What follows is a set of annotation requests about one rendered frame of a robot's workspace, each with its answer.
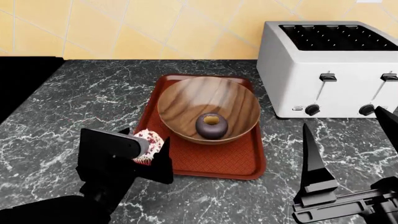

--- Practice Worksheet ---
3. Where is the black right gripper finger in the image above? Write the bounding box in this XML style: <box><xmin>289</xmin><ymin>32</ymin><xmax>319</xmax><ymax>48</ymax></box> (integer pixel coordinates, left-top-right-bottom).
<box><xmin>374</xmin><ymin>105</ymin><xmax>398</xmax><ymax>136</ymax></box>
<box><xmin>298</xmin><ymin>122</ymin><xmax>340</xmax><ymax>208</ymax></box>

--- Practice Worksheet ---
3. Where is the red plastic serving tray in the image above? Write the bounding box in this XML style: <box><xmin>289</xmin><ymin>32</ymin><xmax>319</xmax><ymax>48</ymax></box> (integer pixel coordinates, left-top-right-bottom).
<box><xmin>134</xmin><ymin>73</ymin><xmax>266</xmax><ymax>181</ymax></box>

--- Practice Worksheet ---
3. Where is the white four-slot toaster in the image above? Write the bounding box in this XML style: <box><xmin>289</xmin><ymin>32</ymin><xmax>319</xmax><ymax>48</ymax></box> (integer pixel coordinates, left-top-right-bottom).
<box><xmin>256</xmin><ymin>21</ymin><xmax>398</xmax><ymax>121</ymax></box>

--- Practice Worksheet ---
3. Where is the white cupcake with red sprinkles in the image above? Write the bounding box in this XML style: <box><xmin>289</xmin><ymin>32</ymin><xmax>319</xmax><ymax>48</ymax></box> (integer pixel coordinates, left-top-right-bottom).
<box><xmin>131</xmin><ymin>129</ymin><xmax>165</xmax><ymax>166</ymax></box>

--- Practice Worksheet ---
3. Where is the round wooden bowl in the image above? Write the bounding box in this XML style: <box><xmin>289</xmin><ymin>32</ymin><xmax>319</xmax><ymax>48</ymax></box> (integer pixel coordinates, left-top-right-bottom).
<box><xmin>156</xmin><ymin>76</ymin><xmax>261</xmax><ymax>146</ymax></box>

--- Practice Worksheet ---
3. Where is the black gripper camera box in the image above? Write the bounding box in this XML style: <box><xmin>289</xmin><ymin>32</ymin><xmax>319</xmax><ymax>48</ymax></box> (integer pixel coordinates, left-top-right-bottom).
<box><xmin>79</xmin><ymin>127</ymin><xmax>151</xmax><ymax>160</ymax></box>

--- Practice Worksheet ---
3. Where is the black toaster dial knob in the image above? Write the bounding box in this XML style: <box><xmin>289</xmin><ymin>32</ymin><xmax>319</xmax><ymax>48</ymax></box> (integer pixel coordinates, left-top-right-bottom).
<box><xmin>358</xmin><ymin>103</ymin><xmax>376</xmax><ymax>116</ymax></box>
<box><xmin>305</xmin><ymin>103</ymin><xmax>322</xmax><ymax>117</ymax></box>

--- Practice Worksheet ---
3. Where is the chocolate glazed donut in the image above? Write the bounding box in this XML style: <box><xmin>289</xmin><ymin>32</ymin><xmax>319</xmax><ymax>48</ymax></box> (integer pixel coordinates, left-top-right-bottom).
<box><xmin>195</xmin><ymin>112</ymin><xmax>229</xmax><ymax>140</ymax></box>

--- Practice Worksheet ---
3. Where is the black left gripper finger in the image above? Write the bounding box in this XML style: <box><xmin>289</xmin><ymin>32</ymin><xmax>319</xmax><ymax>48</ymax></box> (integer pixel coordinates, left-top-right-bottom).
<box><xmin>136</xmin><ymin>136</ymin><xmax>174</xmax><ymax>184</ymax></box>
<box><xmin>119</xmin><ymin>127</ymin><xmax>136</xmax><ymax>142</ymax></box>

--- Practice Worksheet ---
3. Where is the black toaster lever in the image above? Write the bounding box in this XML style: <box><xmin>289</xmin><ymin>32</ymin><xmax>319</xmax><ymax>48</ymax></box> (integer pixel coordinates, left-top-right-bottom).
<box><xmin>380</xmin><ymin>72</ymin><xmax>398</xmax><ymax>82</ymax></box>
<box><xmin>320</xmin><ymin>72</ymin><xmax>338</xmax><ymax>82</ymax></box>

